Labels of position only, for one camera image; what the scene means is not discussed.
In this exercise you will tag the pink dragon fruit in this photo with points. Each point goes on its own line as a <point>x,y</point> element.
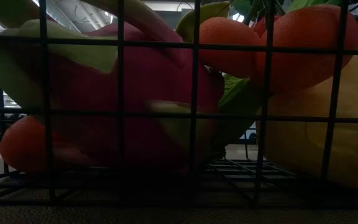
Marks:
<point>154,81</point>

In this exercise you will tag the green corn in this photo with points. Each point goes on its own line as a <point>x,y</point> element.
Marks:
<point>238,96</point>

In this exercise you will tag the orange tangerine cluster with leaves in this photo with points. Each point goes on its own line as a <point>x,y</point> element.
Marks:
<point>20,146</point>
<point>303,71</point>

